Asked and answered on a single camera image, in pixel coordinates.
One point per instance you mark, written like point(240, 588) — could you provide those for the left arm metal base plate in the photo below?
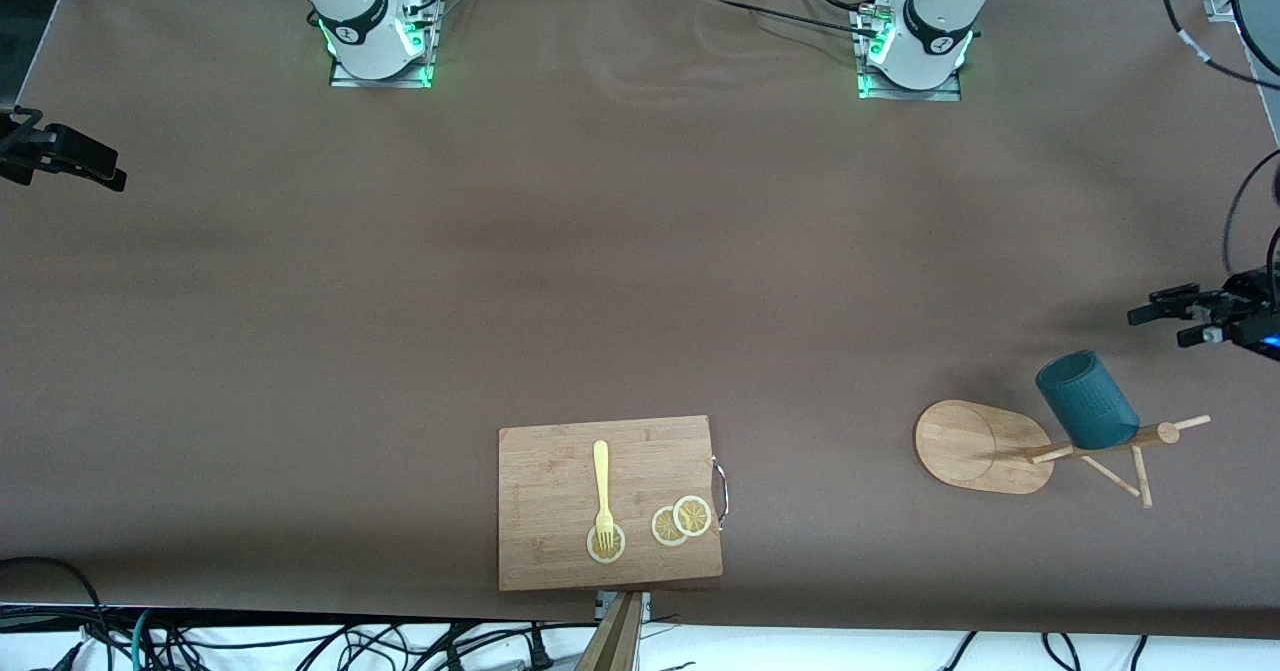
point(910, 95)

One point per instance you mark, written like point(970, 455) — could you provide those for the wooden cutting board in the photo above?
point(550, 491)

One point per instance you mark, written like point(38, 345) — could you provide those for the wooden post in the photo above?
point(612, 646)

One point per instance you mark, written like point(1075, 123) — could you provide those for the lemon slice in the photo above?
point(693, 516)
point(612, 551)
point(662, 529)

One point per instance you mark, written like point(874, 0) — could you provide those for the dark teal cup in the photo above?
point(1090, 401)

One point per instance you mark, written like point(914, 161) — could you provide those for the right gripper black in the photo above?
point(32, 145)

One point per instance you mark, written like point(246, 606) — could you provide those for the aluminium frame corner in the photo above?
point(1226, 3)

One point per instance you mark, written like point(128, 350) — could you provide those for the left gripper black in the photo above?
point(1228, 308)

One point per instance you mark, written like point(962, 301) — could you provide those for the metal bracket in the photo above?
point(645, 606)

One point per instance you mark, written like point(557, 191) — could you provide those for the wooden cup rack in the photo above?
point(970, 446)

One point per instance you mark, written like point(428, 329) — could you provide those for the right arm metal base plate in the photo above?
point(380, 82)

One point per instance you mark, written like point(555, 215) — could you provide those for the brown table cover sheet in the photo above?
point(640, 251)

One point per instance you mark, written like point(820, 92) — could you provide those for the yellow plastic fork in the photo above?
point(601, 471)

